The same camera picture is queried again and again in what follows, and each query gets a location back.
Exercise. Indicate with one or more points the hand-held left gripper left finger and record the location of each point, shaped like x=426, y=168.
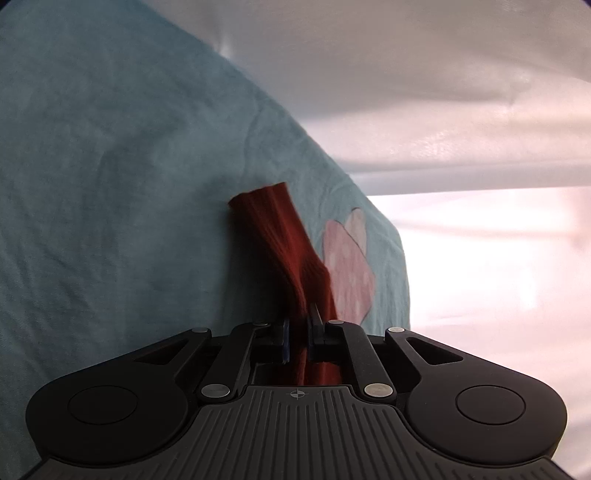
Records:
x=286, y=344

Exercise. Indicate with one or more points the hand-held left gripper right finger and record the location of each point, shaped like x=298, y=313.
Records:
x=312, y=333

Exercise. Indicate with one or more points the dark red knit sweater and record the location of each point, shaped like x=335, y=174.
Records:
x=277, y=230

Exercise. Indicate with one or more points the teal mushroom print bed sheet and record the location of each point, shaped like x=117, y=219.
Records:
x=115, y=184

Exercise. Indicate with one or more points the white curtain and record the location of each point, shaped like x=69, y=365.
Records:
x=438, y=92

